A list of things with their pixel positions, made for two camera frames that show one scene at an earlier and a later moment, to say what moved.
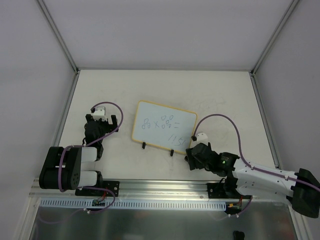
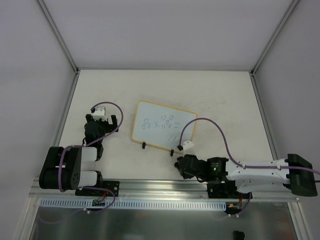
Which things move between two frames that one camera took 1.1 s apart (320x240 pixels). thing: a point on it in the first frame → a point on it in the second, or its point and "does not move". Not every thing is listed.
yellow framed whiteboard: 164,127 does not move
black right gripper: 198,155 → 182,163
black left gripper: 101,122 does not move
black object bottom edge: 238,235 does not move
